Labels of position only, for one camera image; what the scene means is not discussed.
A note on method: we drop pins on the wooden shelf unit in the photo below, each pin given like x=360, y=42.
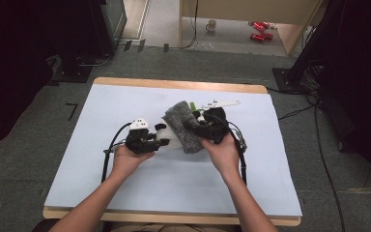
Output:
x=254, y=11

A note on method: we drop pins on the grey fuzzy cloth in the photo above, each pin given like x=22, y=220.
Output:
x=183, y=129

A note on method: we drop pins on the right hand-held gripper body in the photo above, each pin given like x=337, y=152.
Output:
x=214, y=124

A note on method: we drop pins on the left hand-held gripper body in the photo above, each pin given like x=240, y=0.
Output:
x=138, y=141

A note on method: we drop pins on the white foam board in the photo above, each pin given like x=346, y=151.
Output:
x=174, y=187

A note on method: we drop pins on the panda plush toy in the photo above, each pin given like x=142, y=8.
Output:
x=170, y=138

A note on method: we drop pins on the red drink can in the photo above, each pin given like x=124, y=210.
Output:
x=266, y=24
x=258, y=26
x=268, y=35
x=257, y=37

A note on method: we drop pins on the beige mug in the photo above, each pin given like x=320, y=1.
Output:
x=211, y=25

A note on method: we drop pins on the black stand base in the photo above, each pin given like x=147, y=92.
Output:
x=72, y=72
x=286, y=80

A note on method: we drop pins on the black cabinet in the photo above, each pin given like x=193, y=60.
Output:
x=109, y=22

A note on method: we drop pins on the person's right hand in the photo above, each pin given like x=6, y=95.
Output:
x=222, y=154

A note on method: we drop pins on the person's left hand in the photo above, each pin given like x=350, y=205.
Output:
x=128, y=162

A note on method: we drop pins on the wooden table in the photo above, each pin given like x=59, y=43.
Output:
x=141, y=83

